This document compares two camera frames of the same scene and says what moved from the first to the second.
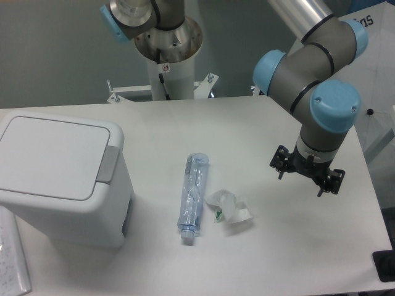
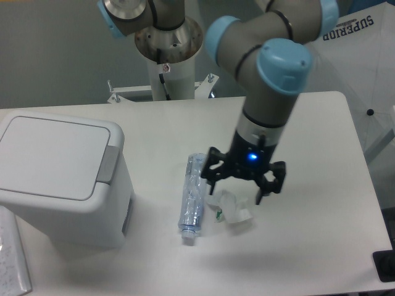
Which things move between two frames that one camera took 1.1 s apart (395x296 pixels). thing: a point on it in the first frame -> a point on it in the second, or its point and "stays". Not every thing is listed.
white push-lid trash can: x=65 y=177 stays
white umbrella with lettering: x=373 y=73 stays
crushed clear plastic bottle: x=194 y=195 stays
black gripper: x=318 y=171 -> x=245 y=159
